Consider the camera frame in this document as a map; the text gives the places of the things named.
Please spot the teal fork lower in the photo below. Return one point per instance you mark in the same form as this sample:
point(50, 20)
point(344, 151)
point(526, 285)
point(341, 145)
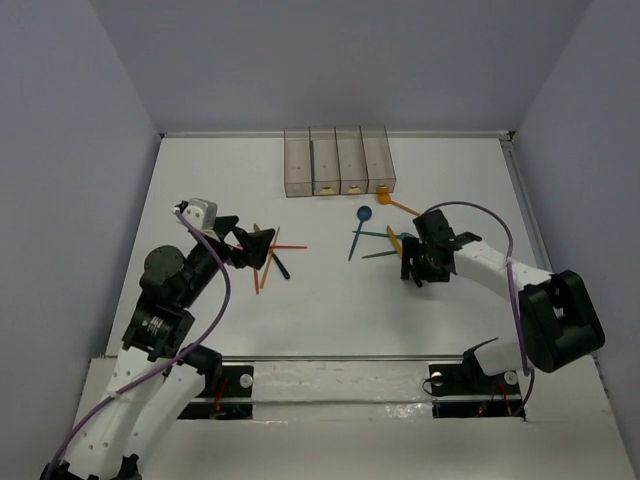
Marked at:
point(383, 254)

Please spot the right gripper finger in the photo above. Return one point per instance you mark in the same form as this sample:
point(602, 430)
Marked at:
point(409, 249)
point(418, 270)

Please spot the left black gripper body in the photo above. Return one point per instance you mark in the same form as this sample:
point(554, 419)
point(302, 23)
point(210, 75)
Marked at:
point(232, 239)

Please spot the teal fork upper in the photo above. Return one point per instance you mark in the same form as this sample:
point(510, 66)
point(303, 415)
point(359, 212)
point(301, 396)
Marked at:
point(399, 236)

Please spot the yellow orange spoon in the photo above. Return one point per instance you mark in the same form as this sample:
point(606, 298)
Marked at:
point(384, 198)

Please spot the gold knife black handle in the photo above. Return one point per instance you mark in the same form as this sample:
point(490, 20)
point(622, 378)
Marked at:
point(396, 243)
point(276, 260)

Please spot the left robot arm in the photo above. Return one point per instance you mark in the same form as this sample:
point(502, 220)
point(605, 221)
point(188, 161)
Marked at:
point(156, 373)

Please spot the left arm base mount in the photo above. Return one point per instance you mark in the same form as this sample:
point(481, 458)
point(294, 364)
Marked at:
point(229, 399)

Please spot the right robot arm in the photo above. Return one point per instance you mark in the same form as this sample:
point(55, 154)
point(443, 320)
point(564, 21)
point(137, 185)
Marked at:
point(555, 320)

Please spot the blue spoon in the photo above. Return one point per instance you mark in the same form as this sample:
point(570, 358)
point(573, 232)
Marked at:
point(364, 214)

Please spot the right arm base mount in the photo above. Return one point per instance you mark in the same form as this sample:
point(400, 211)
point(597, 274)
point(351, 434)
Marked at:
point(455, 395)

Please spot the teal fork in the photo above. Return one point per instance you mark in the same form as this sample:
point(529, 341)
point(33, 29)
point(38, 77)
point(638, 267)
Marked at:
point(383, 254)
point(399, 236)

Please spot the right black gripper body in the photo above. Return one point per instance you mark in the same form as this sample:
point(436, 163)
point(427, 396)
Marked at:
point(432, 273)

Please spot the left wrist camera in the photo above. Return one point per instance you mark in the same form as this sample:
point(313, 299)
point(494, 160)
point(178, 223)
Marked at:
point(199, 213)

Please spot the yellow orange chopstick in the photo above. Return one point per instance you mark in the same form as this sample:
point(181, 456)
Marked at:
point(269, 259)

